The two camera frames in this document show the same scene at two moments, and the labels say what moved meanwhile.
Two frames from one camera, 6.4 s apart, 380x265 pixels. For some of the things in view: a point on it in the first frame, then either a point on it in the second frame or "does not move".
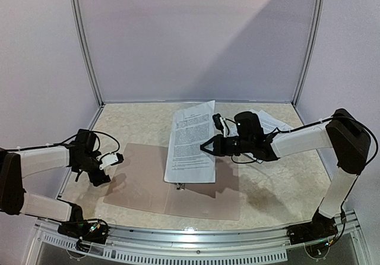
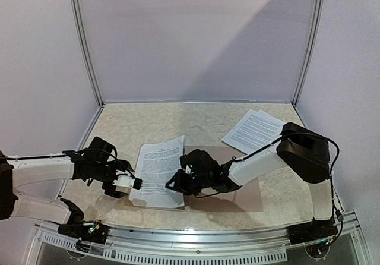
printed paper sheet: [186, 162] -> [158, 162]
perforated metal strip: [272, 254] does not move
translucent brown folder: [138, 183] -> [246, 198]
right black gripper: [221, 145] -> [184, 179]
